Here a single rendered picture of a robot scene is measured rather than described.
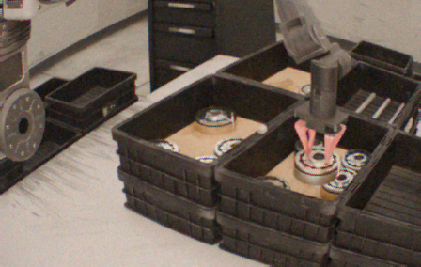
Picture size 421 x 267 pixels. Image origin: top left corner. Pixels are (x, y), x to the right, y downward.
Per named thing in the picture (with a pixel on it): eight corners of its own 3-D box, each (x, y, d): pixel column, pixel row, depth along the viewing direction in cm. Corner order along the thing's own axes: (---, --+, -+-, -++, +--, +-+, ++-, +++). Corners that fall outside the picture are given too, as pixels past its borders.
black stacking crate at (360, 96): (389, 166, 139) (395, 129, 134) (306, 140, 156) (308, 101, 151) (421, 115, 167) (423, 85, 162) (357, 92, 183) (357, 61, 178)
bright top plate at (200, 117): (218, 129, 154) (218, 127, 153) (187, 118, 160) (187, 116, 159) (243, 115, 160) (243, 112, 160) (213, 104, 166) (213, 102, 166)
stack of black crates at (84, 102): (96, 200, 253) (81, 108, 233) (57, 180, 268) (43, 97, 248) (147, 164, 282) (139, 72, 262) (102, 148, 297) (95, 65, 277)
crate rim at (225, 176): (333, 216, 107) (335, 207, 106) (210, 179, 123) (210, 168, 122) (394, 135, 135) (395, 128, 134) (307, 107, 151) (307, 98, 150)
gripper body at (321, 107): (308, 108, 117) (309, 73, 114) (348, 122, 111) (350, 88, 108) (292, 118, 112) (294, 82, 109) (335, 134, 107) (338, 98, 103)
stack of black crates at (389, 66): (410, 123, 308) (413, 55, 287) (400, 144, 285) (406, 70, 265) (361, 108, 328) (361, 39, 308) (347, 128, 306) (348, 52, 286)
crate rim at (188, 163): (210, 179, 123) (210, 168, 122) (108, 138, 140) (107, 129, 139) (306, 107, 151) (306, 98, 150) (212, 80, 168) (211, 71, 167)
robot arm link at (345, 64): (279, 39, 109) (311, 24, 103) (304, 29, 117) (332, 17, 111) (310, 97, 109) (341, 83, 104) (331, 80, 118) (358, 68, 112)
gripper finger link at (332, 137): (316, 149, 119) (319, 105, 115) (342, 158, 115) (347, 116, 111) (300, 162, 114) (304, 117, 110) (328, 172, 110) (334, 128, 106)
